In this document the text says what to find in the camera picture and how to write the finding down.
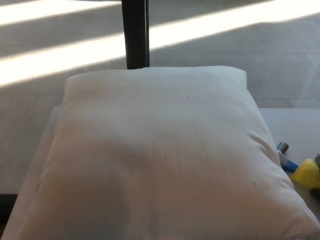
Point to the dark furniture edge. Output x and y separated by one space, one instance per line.
5 208

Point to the black vertical post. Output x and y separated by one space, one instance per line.
136 32

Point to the white square pillow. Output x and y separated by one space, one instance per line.
160 152

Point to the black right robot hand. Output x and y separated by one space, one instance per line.
317 194

